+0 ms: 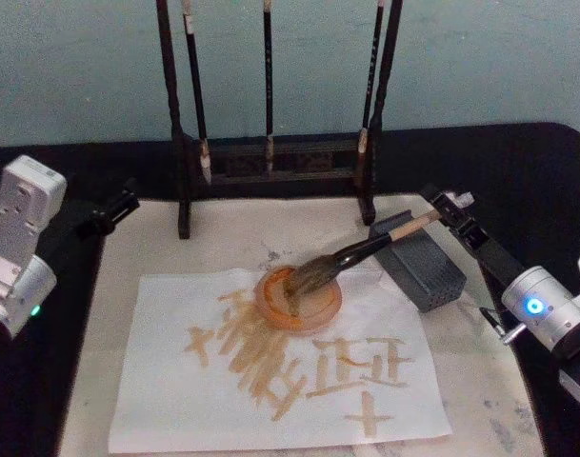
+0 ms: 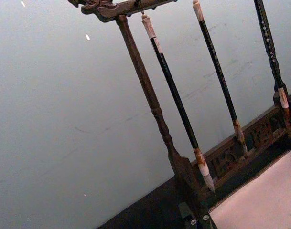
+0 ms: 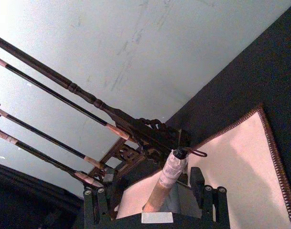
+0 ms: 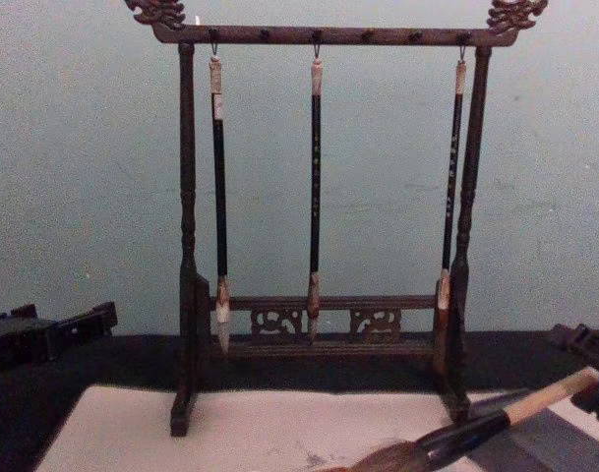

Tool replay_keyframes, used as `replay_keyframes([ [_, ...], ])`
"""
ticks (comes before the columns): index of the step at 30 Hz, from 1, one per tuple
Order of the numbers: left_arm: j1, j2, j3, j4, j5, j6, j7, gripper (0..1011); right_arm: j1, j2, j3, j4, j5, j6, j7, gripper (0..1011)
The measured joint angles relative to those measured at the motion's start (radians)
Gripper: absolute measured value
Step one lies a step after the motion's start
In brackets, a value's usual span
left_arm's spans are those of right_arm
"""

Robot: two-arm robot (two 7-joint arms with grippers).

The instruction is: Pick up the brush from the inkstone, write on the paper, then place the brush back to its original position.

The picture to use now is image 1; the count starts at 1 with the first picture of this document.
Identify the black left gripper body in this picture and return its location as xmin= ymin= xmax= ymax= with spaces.
xmin=34 ymin=198 xmax=106 ymax=278

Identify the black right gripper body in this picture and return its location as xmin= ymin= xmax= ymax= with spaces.
xmin=460 ymin=223 xmax=527 ymax=289

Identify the large brush with pale handle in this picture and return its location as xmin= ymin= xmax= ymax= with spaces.
xmin=283 ymin=210 xmax=444 ymax=317

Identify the black table cloth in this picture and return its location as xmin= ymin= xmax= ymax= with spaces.
xmin=0 ymin=122 xmax=580 ymax=457

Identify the grey rectangular block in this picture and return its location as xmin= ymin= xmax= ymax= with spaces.
xmin=369 ymin=210 xmax=468 ymax=314

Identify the hanging brush with white band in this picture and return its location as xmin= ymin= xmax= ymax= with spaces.
xmin=179 ymin=0 xmax=213 ymax=186

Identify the hanging brush with lettered shaft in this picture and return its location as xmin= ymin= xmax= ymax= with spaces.
xmin=354 ymin=0 xmax=388 ymax=189

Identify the dark wooden brush rack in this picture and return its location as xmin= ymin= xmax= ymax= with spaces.
xmin=154 ymin=0 xmax=406 ymax=241

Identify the white felt mat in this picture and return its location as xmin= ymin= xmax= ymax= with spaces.
xmin=55 ymin=193 xmax=549 ymax=457

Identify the orange round ink dish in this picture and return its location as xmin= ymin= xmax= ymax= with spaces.
xmin=254 ymin=266 xmax=345 ymax=333

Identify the white paper with brown strokes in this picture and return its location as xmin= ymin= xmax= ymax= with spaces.
xmin=108 ymin=268 xmax=454 ymax=456

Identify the hanging brush with plain shaft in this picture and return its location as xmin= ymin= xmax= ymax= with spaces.
xmin=261 ymin=0 xmax=277 ymax=178

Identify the thin cable with silver plug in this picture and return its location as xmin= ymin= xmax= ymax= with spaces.
xmin=478 ymin=307 xmax=528 ymax=345

